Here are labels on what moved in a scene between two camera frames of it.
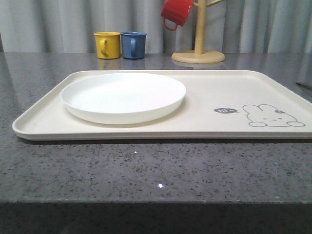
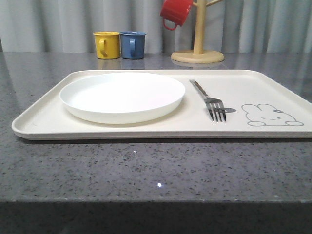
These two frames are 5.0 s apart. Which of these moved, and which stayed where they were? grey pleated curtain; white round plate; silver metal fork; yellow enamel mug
Moved: silver metal fork
Stayed: grey pleated curtain; yellow enamel mug; white round plate
